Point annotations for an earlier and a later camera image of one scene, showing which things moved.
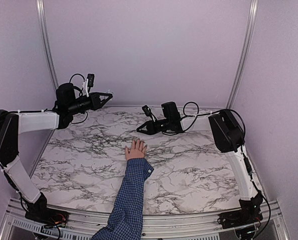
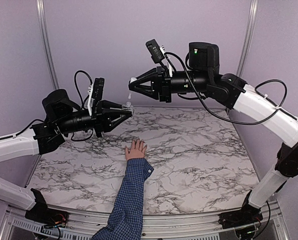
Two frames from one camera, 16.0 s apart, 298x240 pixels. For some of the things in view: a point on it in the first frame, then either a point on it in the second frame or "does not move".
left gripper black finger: (100, 94) → (105, 104)
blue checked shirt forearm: (125, 220) does not move
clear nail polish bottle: (108, 92) → (128, 104)
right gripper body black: (155, 130) → (165, 85)
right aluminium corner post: (253, 13) does not move
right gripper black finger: (146, 124) → (144, 78)
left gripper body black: (92, 106) → (97, 120)
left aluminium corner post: (40, 6) does not move
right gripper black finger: (145, 132) → (152, 91)
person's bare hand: (135, 152) does not move
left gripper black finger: (104, 102) → (110, 119)
